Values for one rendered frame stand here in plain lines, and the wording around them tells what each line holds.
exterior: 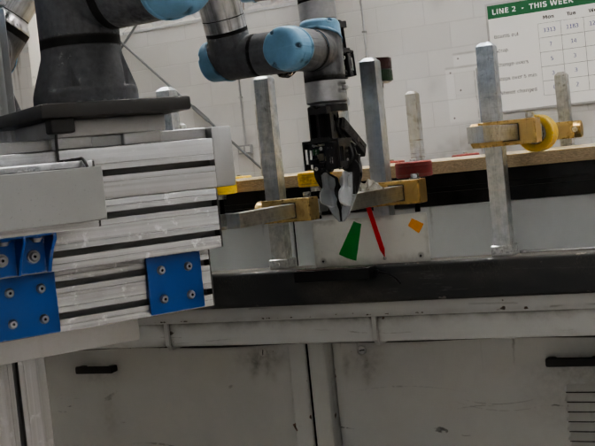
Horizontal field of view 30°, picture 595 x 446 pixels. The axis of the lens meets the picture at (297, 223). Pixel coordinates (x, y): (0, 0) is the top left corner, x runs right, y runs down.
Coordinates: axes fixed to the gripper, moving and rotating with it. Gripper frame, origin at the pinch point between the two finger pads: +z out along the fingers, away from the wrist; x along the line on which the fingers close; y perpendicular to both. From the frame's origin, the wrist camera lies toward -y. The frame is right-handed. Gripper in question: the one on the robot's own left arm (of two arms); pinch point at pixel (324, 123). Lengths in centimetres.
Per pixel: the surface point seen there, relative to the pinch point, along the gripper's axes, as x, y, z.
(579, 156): 28, 44, 14
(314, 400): 30, -26, 64
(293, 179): 27.8, -22.1, 10.4
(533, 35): 729, -119, -79
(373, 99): 9.2, 7.7, -3.6
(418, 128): 118, -21, 1
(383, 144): 9.8, 8.4, 6.0
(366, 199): -12.9, 12.0, 16.2
